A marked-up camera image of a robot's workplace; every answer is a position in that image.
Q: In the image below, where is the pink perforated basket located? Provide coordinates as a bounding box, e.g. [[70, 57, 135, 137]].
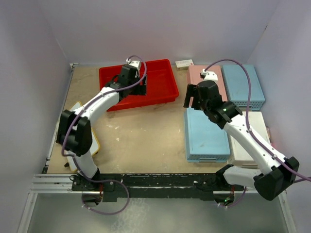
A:
[[187, 65, 228, 101]]

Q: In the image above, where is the red plastic tray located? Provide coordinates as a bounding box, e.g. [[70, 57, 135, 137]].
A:
[[99, 59, 179, 111]]

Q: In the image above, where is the light blue perforated basket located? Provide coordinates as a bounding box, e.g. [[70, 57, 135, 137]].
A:
[[221, 65, 265, 111]]

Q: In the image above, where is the white perforated basket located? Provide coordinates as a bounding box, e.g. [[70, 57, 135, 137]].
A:
[[227, 111, 271, 169]]

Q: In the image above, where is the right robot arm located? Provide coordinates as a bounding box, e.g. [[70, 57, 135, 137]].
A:
[[184, 80, 299, 201]]

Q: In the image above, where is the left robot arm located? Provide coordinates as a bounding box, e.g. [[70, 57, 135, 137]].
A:
[[56, 61, 147, 190]]

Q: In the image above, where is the small white red box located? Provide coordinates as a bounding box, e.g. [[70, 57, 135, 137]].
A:
[[175, 59, 194, 70]]

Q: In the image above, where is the yellow-rimmed whiteboard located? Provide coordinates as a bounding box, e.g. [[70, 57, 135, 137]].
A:
[[56, 101, 100, 172]]

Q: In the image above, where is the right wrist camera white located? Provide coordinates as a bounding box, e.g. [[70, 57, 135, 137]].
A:
[[200, 69, 218, 83]]

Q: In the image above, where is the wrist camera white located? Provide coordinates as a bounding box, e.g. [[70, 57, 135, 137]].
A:
[[200, 69, 218, 83], [126, 58, 141, 77]]

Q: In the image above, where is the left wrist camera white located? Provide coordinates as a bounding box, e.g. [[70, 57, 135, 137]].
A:
[[126, 58, 141, 77]]

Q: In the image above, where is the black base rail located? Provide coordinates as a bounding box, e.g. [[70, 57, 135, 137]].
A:
[[69, 173, 243, 202]]

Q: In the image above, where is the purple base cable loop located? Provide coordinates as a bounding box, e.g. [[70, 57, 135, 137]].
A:
[[81, 180, 132, 216]]

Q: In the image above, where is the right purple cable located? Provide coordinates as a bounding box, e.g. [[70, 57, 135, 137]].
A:
[[205, 59, 311, 183]]

